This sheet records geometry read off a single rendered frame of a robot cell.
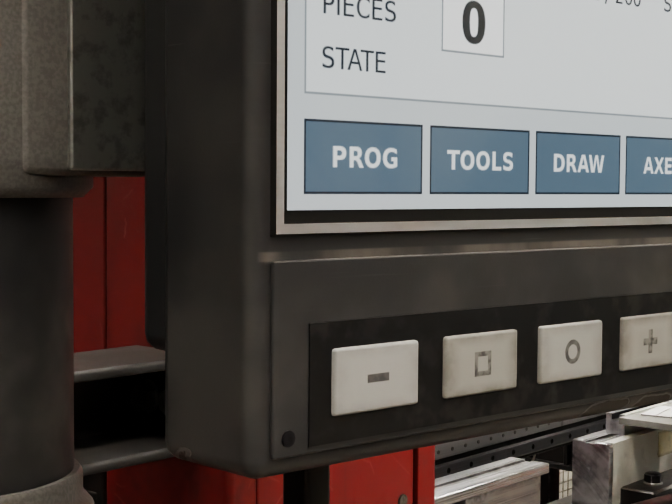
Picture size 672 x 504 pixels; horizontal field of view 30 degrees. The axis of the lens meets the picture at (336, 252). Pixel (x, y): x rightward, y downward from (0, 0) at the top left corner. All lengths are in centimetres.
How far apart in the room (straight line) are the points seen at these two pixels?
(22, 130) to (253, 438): 14
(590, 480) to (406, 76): 147
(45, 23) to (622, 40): 22
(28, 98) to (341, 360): 15
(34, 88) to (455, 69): 15
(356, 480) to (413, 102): 63
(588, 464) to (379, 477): 84
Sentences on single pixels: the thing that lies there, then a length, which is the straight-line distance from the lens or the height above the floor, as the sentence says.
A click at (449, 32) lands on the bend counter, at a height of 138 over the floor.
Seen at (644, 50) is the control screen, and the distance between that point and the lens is 52.
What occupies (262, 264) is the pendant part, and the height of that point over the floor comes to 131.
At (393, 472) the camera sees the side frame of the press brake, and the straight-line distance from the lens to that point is 105.
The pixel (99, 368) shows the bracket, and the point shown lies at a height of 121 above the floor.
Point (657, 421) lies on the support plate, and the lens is 185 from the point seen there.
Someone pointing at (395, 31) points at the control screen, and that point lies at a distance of 41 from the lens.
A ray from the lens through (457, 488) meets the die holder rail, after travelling 153.
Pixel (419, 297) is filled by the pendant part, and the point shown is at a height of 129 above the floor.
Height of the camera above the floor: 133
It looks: 3 degrees down
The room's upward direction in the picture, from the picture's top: straight up
